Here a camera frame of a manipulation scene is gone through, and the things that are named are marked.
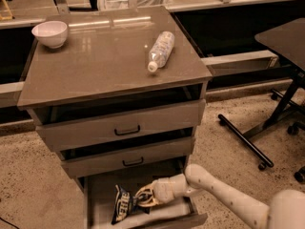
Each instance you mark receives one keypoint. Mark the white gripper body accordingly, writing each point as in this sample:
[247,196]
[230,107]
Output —
[161,188]

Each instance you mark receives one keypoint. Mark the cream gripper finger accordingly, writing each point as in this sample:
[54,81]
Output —
[148,202]
[145,191]

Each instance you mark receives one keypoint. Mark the blue chip bag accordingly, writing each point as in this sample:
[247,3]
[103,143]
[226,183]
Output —
[126,204]

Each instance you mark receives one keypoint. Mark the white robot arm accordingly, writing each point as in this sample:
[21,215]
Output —
[285,211]

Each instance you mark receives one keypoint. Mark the bottom grey open drawer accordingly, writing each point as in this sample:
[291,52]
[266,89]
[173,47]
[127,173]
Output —
[100,193]

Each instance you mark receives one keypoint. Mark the top grey drawer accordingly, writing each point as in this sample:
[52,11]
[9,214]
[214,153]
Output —
[100,129]

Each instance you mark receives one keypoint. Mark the middle grey drawer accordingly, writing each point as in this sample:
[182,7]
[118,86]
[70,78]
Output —
[110,161]

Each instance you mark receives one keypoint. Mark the grey drawer cabinet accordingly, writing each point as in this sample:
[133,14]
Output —
[102,69]

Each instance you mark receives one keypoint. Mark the black office chair wheel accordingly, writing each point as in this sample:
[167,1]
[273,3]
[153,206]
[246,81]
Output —
[300,175]

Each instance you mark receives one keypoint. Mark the clear plastic water bottle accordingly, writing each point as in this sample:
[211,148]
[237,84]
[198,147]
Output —
[161,51]

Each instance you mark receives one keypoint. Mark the white bowl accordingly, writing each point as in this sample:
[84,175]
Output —
[52,34]

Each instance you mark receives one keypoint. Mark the black rolling side table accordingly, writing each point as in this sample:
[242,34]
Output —
[286,40]

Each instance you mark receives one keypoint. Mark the black middle drawer handle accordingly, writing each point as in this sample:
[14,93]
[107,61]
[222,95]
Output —
[130,163]

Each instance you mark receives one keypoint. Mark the black drawer handle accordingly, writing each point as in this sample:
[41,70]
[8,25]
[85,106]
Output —
[130,163]
[130,131]

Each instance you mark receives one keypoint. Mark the black top drawer handle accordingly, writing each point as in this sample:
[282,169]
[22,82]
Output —
[130,131]

